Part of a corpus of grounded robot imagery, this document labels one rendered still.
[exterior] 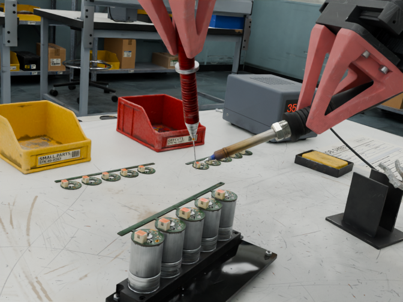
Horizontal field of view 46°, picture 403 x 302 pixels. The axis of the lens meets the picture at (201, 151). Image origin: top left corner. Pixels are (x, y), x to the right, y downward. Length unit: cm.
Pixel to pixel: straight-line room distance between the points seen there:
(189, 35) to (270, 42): 618
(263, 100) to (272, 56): 560
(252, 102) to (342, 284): 47
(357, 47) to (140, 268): 23
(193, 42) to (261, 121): 56
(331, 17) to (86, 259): 30
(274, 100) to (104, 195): 37
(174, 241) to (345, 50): 19
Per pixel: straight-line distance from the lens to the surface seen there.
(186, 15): 29
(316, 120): 39
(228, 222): 45
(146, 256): 36
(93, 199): 57
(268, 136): 39
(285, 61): 630
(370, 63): 39
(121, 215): 53
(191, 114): 34
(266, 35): 653
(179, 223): 39
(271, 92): 83
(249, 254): 46
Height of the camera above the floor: 99
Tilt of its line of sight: 18 degrees down
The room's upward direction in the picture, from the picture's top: 7 degrees clockwise
